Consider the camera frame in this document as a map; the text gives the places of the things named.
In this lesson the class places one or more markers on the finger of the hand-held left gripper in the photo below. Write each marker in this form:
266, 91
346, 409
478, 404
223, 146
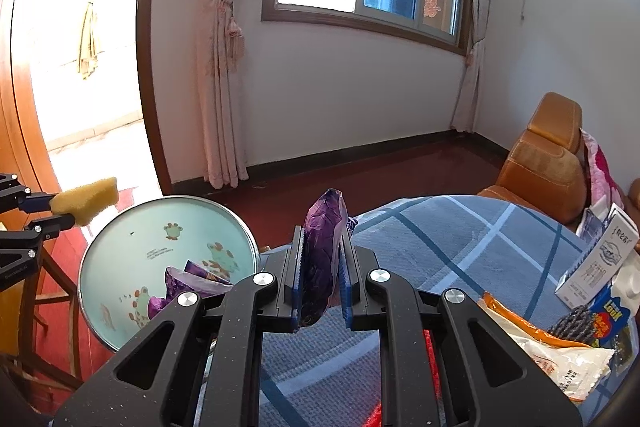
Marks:
30, 202
20, 257

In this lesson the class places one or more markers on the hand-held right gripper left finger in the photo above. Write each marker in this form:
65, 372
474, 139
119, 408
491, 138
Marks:
299, 277

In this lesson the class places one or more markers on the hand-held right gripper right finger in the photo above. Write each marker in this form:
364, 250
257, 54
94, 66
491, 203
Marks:
345, 287

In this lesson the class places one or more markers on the purple foil wrapper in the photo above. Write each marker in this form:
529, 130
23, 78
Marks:
200, 279
322, 247

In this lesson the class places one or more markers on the yellow sponge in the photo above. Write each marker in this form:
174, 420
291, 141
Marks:
85, 202

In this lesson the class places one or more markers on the teal frog print basin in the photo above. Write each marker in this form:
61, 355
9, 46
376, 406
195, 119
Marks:
150, 237

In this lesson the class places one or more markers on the white orange snack packet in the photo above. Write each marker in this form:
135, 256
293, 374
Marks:
550, 362

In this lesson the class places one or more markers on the wooden chair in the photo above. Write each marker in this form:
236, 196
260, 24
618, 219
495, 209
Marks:
59, 307

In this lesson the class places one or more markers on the blue plaid tablecloth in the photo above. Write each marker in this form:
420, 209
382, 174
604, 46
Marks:
450, 247

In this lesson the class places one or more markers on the red plastic bag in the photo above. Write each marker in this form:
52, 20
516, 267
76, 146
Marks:
372, 417

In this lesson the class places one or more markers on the orange leather armchair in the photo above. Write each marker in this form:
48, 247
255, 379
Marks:
540, 167

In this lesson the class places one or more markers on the pink floral curtain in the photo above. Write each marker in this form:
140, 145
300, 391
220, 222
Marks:
225, 57
472, 32

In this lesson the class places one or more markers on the tall white milk carton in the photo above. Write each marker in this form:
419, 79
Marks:
595, 257

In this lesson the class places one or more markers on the blue carton with white cap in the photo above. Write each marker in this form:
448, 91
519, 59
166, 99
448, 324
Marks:
607, 317

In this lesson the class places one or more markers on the white folded paper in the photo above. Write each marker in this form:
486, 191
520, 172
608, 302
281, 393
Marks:
605, 207

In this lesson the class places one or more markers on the pink floral pillow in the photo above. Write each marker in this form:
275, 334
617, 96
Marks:
602, 172

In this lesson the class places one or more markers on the dark patterned packet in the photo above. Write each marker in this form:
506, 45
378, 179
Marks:
622, 349

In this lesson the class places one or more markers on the red paper window decoration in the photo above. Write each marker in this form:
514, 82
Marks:
432, 5

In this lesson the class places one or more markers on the brown wooden door frame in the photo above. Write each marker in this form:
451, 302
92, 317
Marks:
147, 57

